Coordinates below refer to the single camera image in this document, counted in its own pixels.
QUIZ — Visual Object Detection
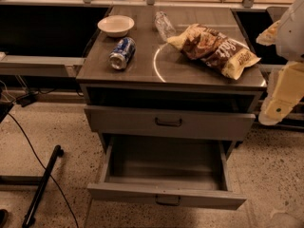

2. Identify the brown chip bag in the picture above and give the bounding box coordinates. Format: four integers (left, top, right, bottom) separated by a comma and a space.
167, 24, 259, 80

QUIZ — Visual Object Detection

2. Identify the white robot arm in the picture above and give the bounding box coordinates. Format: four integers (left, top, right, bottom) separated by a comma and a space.
258, 0, 304, 125

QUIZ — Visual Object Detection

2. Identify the grey middle drawer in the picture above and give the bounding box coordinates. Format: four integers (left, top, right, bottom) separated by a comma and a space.
85, 105, 255, 141

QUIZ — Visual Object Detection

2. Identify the grey drawer cabinet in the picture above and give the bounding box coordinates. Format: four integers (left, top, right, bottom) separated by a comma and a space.
77, 6, 266, 145

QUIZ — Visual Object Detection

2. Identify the grey open bottom drawer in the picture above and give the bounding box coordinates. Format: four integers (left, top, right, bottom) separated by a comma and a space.
87, 135, 246, 210

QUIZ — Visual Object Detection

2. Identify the clear plastic bottle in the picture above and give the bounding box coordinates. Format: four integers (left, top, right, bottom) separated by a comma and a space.
154, 11, 176, 42

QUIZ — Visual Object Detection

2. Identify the blue soda can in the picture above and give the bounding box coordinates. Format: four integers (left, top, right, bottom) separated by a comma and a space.
109, 37, 136, 70

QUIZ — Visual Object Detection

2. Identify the white bowl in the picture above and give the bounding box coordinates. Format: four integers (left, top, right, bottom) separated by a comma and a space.
98, 15, 135, 38

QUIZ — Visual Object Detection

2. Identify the grey side table left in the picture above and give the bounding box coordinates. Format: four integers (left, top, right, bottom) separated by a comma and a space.
0, 55, 85, 77

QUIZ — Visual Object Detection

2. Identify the black metal stand leg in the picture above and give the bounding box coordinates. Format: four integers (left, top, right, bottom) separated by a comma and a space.
22, 145, 64, 228

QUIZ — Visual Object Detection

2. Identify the black floor cable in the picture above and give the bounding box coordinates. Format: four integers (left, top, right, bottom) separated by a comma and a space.
6, 111, 80, 228

